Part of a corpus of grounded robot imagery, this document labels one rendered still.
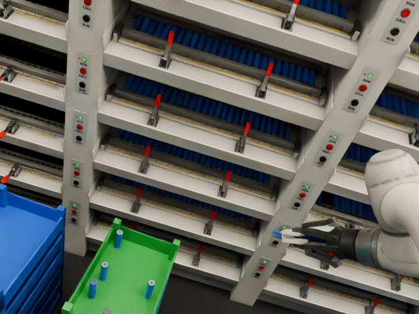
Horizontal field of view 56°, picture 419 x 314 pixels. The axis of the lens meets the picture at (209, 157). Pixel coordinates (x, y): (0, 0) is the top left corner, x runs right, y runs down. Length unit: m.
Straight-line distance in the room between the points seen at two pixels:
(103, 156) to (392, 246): 0.87
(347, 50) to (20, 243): 0.98
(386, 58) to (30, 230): 1.03
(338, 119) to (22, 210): 0.93
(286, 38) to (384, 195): 0.42
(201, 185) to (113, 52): 0.50
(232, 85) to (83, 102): 0.43
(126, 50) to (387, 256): 0.81
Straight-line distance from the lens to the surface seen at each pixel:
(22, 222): 1.25
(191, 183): 1.27
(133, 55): 1.08
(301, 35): 0.98
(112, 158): 1.30
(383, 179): 0.84
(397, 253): 0.93
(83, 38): 1.09
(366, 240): 0.98
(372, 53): 1.01
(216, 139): 1.16
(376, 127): 1.15
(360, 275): 1.56
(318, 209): 1.34
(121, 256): 1.18
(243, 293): 1.62
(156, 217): 1.40
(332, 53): 1.00
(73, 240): 1.61
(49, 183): 1.47
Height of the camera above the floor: 1.35
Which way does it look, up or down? 37 degrees down
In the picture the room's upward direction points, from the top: 18 degrees clockwise
